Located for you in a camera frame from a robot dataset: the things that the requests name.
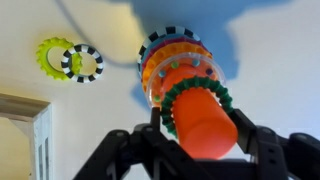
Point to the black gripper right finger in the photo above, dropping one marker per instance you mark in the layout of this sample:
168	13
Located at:
283	156

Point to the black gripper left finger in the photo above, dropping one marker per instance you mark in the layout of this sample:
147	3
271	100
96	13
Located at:
140	156

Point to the wooden slatted tray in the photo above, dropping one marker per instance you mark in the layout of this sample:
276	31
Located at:
23	110

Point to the orange stacker post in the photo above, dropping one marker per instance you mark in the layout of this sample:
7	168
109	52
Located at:
203	126

